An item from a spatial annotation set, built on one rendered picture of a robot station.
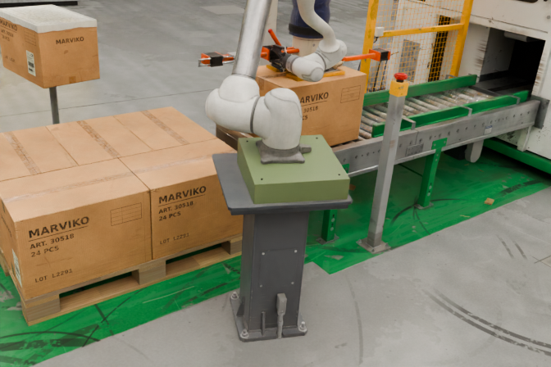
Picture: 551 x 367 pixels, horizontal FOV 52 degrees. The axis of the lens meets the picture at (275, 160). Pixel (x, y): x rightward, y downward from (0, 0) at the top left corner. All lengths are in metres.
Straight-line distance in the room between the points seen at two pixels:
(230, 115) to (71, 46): 1.88
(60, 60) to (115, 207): 1.50
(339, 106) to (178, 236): 1.13
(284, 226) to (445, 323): 1.01
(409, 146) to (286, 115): 1.48
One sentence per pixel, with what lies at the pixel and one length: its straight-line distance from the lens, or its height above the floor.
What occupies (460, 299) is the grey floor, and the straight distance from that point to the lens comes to 3.17.
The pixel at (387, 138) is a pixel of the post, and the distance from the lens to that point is 3.11.
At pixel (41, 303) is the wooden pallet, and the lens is 2.82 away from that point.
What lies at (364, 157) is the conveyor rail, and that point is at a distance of 3.28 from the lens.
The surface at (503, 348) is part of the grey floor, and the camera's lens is 2.96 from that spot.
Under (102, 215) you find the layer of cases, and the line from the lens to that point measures 2.68.
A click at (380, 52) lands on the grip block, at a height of 1.10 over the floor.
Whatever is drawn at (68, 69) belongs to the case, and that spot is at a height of 0.72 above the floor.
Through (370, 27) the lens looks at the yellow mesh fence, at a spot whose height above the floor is 1.05.
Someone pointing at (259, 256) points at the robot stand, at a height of 0.43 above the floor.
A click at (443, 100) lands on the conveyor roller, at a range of 4.39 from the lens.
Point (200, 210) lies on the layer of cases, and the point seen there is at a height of 0.35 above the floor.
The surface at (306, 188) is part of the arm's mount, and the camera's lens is 2.20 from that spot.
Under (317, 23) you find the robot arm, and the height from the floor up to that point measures 1.32.
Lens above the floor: 1.81
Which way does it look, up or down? 25 degrees down
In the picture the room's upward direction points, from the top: 4 degrees clockwise
